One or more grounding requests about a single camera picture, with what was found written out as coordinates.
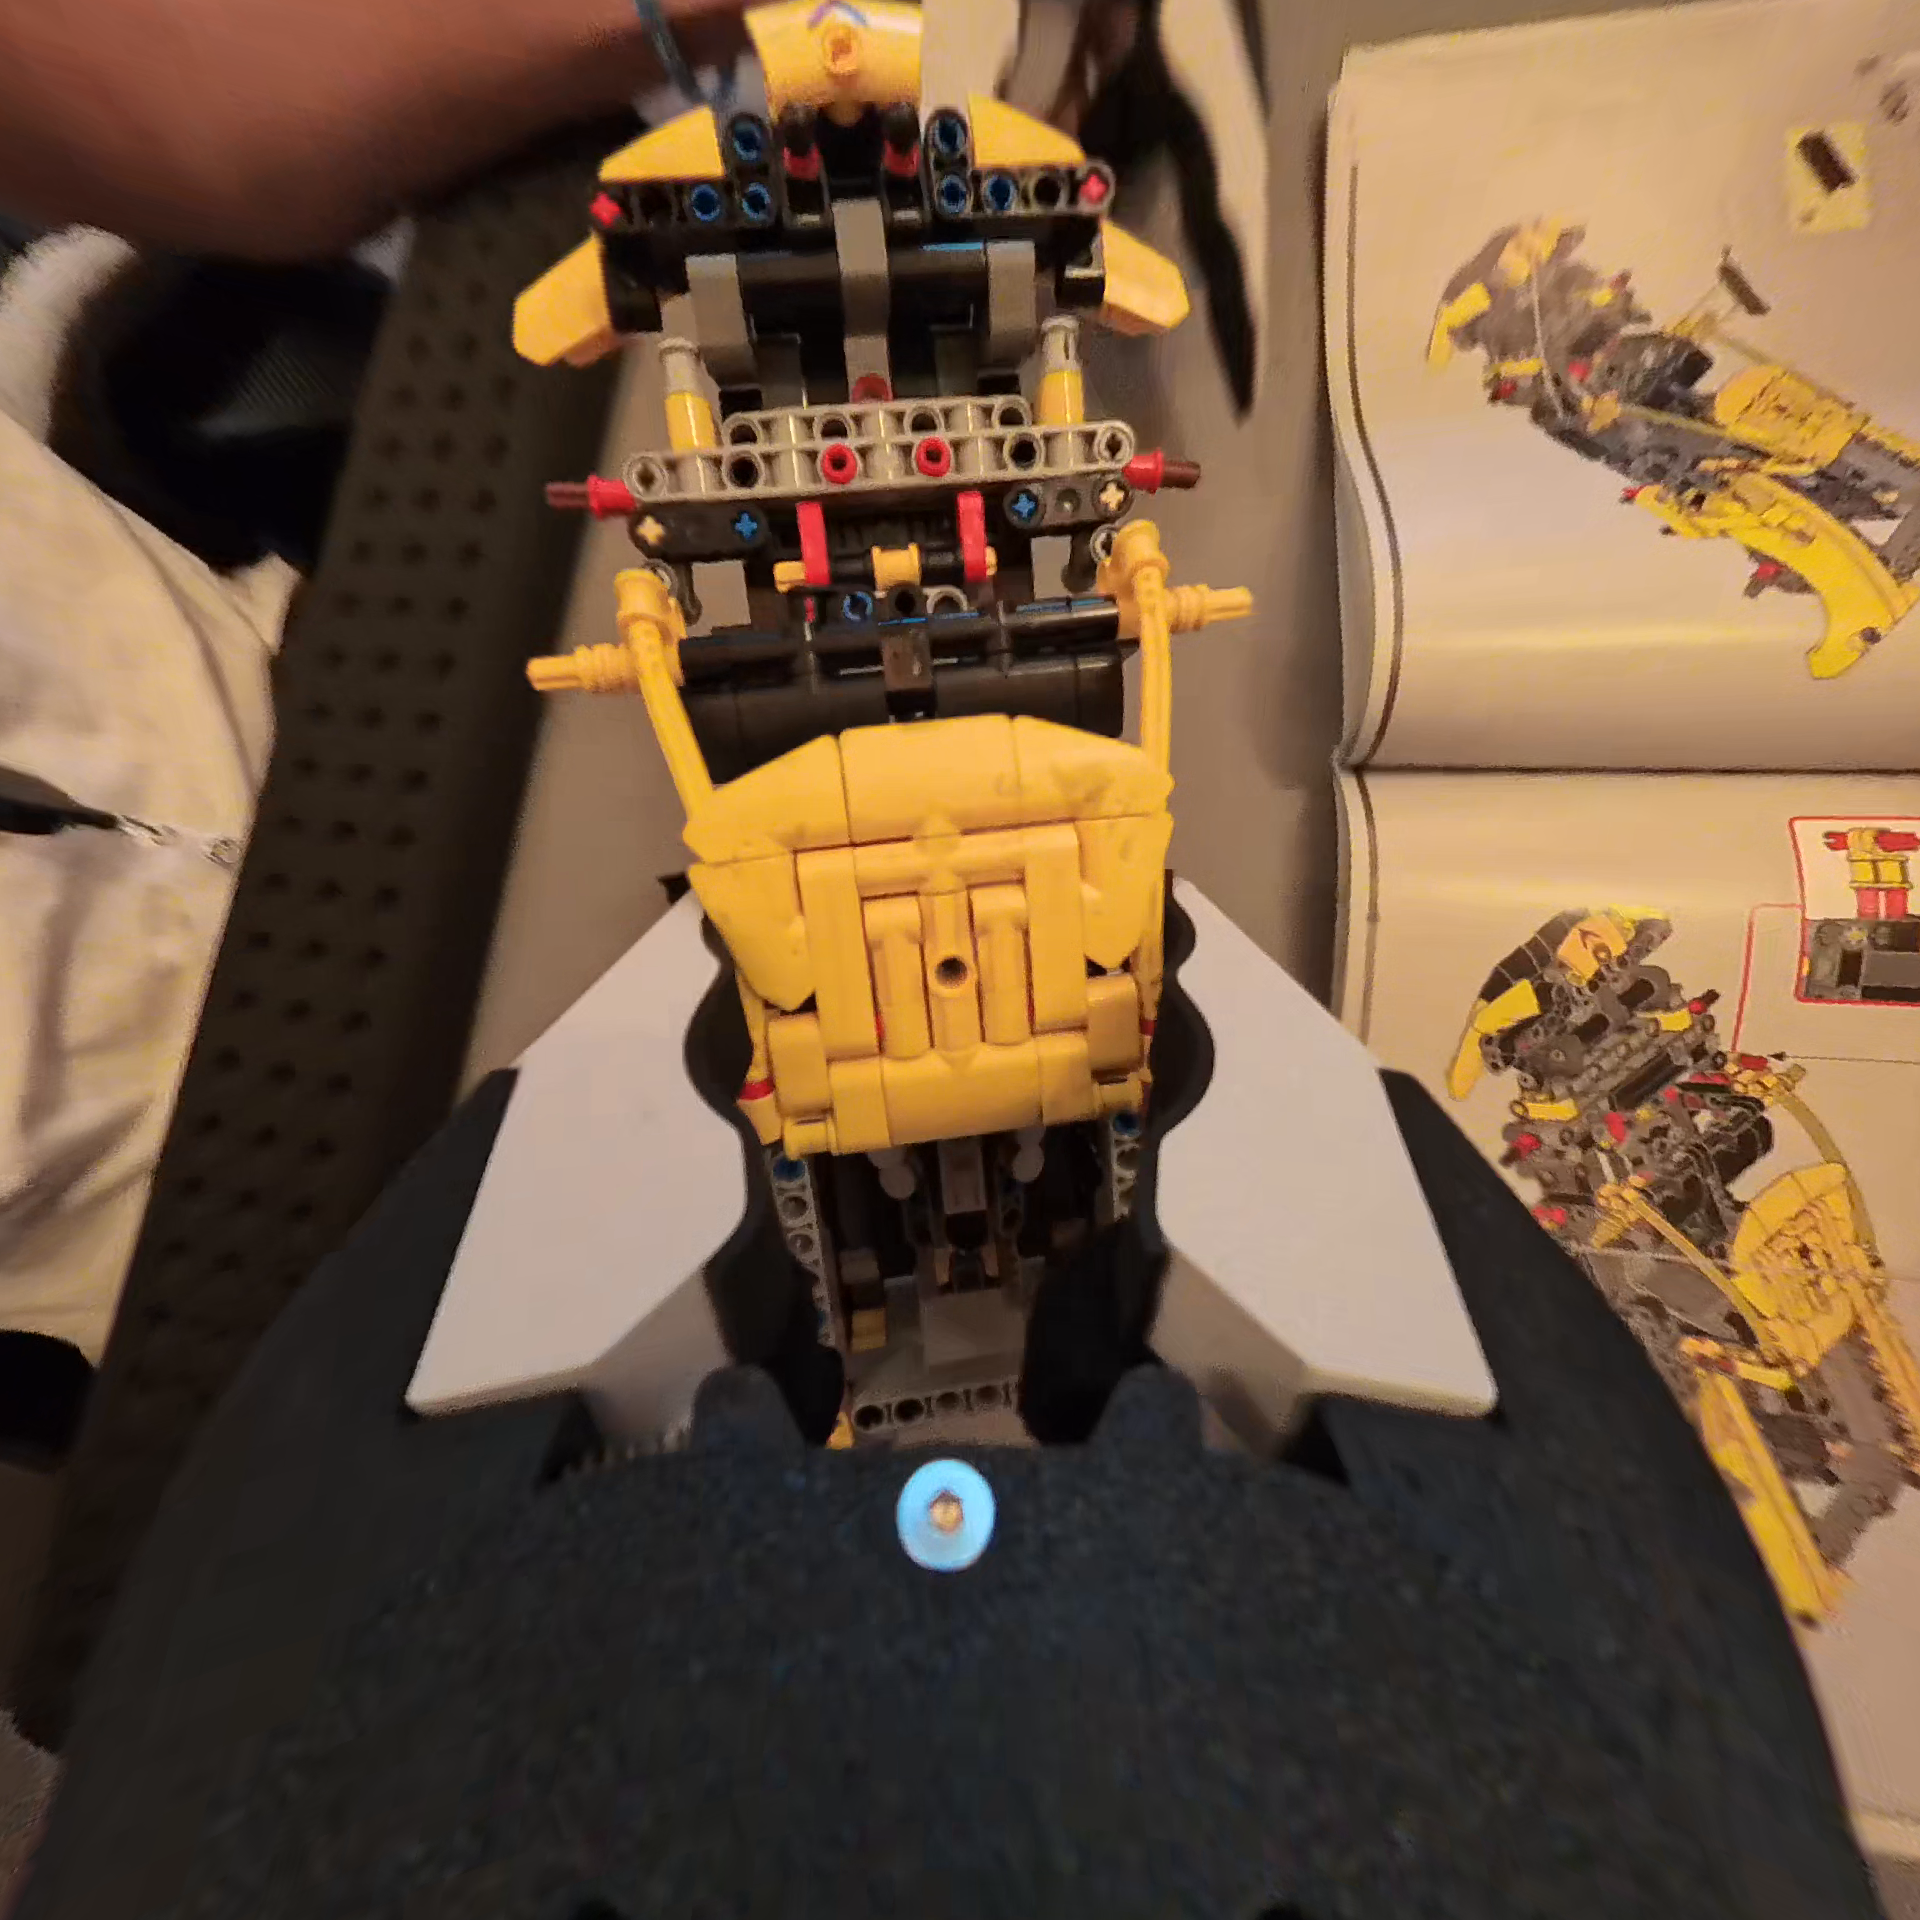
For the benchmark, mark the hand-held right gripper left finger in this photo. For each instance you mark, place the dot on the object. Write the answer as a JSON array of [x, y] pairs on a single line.
[[585, 1199]]

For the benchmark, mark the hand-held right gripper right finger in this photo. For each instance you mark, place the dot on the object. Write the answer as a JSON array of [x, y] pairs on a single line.
[[1304, 1199]]

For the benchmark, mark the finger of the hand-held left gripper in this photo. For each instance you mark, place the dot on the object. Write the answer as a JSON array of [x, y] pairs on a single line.
[[1198, 181], [967, 44]]

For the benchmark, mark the yellow toy brick car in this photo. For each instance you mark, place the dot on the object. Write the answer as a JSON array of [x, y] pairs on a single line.
[[933, 933]]

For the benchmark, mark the instruction booklet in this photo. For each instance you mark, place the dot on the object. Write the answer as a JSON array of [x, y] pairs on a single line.
[[1574, 598]]

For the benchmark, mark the person's left forearm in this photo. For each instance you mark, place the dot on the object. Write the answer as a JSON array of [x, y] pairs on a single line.
[[302, 105]]

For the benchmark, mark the grey desk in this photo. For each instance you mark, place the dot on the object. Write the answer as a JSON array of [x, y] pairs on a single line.
[[1292, 598]]

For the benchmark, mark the dark perforated panel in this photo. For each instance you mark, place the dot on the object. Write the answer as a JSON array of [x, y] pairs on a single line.
[[377, 749]]

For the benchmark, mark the person's white shirt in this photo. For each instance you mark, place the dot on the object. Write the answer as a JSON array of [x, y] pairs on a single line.
[[105, 975]]

